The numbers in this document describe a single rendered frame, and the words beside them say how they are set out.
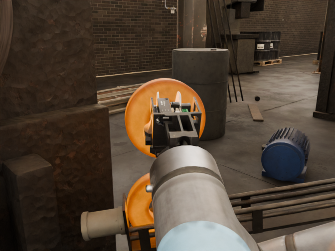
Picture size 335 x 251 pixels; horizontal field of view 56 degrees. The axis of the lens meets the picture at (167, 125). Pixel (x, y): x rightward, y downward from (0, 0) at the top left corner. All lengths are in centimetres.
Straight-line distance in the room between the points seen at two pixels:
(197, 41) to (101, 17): 364
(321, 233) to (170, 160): 18
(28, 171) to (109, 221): 19
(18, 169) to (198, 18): 415
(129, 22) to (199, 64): 538
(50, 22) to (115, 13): 724
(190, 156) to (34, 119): 48
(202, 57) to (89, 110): 228
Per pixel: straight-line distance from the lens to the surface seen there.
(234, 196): 77
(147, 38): 861
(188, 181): 35
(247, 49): 839
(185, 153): 39
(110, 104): 425
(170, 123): 46
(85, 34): 88
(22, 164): 73
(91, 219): 71
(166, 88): 58
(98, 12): 781
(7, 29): 65
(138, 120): 59
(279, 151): 232
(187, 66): 307
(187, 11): 485
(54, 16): 85
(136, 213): 69
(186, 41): 485
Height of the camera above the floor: 107
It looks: 17 degrees down
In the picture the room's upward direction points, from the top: straight up
